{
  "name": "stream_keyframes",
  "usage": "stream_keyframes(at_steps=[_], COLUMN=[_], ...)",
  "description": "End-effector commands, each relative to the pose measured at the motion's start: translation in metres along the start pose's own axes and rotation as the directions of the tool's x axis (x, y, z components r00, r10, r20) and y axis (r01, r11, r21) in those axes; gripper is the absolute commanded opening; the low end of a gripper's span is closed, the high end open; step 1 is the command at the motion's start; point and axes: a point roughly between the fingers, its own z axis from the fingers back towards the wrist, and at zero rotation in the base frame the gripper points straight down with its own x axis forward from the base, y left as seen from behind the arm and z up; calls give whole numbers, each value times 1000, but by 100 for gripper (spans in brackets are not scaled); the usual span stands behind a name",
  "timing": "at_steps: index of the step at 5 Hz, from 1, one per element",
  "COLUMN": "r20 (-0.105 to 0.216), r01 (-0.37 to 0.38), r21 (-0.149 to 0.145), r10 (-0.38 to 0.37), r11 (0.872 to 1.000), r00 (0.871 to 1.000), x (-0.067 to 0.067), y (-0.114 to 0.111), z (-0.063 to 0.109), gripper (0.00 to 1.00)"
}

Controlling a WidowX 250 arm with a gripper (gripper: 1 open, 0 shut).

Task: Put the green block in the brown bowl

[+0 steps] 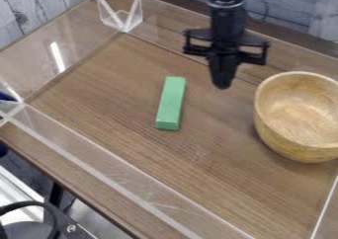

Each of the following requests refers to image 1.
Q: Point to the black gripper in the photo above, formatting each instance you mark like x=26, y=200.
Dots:
x=226, y=39

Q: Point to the green rectangular block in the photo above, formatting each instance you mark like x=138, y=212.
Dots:
x=170, y=106

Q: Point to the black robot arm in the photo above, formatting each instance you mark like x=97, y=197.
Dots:
x=225, y=4

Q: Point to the light wooden bowl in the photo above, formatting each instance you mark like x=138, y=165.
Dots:
x=296, y=116

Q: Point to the blue object at left edge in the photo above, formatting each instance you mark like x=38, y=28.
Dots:
x=7, y=97

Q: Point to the black table leg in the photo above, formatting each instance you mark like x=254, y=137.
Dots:
x=56, y=195

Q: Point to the clear acrylic corner bracket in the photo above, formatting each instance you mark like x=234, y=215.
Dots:
x=121, y=20

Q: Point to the clear acrylic tray wall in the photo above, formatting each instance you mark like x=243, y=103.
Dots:
x=203, y=182

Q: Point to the black metal bracket with screw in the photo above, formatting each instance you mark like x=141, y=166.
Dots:
x=66, y=228

